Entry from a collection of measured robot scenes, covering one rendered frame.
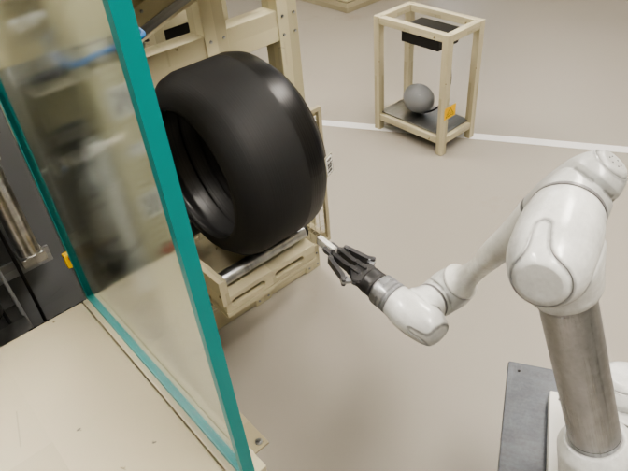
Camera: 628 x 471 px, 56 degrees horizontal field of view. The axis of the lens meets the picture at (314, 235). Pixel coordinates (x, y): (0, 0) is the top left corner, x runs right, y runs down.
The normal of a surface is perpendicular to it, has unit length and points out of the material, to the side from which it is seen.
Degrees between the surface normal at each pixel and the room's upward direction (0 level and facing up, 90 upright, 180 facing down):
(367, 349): 0
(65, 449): 0
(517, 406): 0
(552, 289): 84
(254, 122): 45
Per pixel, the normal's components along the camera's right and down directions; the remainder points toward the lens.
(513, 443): -0.07, -0.78
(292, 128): 0.51, -0.07
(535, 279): -0.53, 0.49
